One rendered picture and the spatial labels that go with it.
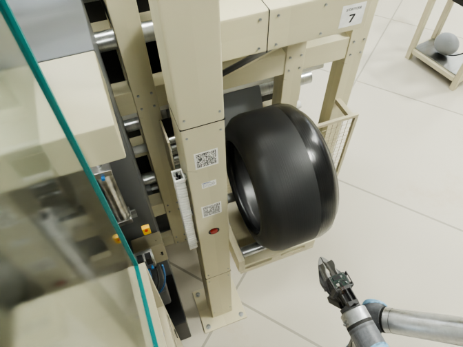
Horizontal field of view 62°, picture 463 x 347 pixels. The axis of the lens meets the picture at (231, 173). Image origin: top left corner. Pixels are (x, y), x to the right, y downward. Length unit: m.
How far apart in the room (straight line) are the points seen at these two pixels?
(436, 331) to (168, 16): 1.18
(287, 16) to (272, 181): 0.52
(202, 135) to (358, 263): 1.88
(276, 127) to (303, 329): 1.50
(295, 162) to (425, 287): 1.74
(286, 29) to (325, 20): 0.14
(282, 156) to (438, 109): 2.77
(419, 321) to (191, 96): 1.00
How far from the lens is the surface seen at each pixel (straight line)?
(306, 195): 1.31
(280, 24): 1.31
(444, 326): 1.42
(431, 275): 2.90
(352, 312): 1.39
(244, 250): 1.66
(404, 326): 1.47
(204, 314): 2.52
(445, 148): 3.61
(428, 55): 4.29
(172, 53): 0.90
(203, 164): 1.18
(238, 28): 1.25
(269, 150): 1.28
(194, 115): 1.03
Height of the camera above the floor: 2.41
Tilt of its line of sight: 53 degrees down
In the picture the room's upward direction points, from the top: 1 degrees counter-clockwise
